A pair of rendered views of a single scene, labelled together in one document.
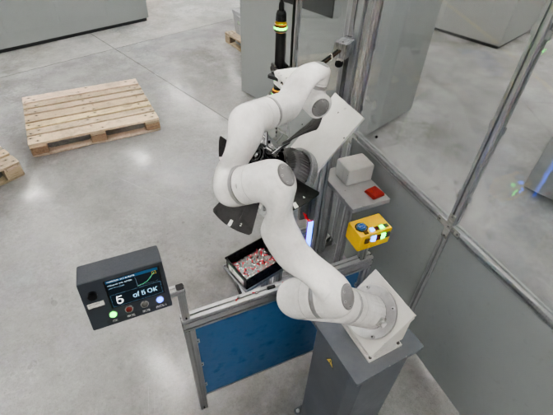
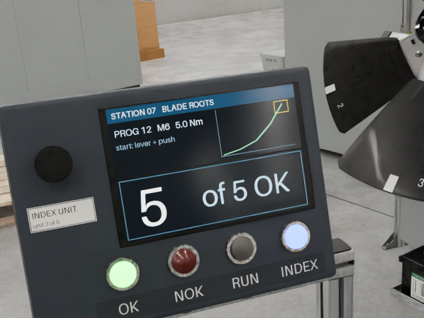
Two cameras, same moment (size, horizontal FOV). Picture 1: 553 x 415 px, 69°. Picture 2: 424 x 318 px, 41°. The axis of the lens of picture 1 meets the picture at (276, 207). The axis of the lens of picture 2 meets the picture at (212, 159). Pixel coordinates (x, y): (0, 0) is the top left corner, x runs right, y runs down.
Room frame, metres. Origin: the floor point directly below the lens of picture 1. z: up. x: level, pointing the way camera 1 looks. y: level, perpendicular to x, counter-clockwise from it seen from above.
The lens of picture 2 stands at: (0.33, 0.37, 1.34)
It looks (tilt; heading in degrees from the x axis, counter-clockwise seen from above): 19 degrees down; 10
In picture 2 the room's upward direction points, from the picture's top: 4 degrees counter-clockwise
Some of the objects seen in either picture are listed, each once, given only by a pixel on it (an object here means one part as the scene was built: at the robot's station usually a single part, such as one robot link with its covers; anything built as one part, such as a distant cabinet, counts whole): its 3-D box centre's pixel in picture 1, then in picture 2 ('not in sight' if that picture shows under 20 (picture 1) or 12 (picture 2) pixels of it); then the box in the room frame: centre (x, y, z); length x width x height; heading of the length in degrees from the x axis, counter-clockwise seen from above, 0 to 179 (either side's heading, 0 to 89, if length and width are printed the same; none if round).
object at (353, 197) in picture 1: (353, 186); not in sight; (1.77, -0.43, 0.85); 0.36 x 0.24 x 0.03; 26
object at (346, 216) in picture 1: (341, 238); not in sight; (1.77, -0.43, 0.42); 0.04 x 0.04 x 0.83; 26
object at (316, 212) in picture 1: (313, 227); not in sight; (1.70, -0.23, 0.58); 0.09 x 0.05 x 1.15; 26
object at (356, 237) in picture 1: (368, 233); not in sight; (1.23, -0.41, 1.02); 0.16 x 0.10 x 0.11; 116
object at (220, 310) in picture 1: (283, 289); not in sight; (1.06, -0.05, 0.82); 0.90 x 0.04 x 0.08; 116
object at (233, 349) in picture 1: (280, 333); not in sight; (1.06, -0.05, 0.45); 0.82 x 0.02 x 0.66; 116
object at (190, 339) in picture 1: (197, 371); not in sight; (0.88, 0.34, 0.39); 0.04 x 0.04 x 0.78; 26
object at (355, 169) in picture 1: (352, 167); not in sight; (1.85, -0.42, 0.92); 0.17 x 0.16 x 0.11; 116
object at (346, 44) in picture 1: (344, 48); not in sight; (1.98, -0.29, 1.54); 0.10 x 0.07 x 0.09; 151
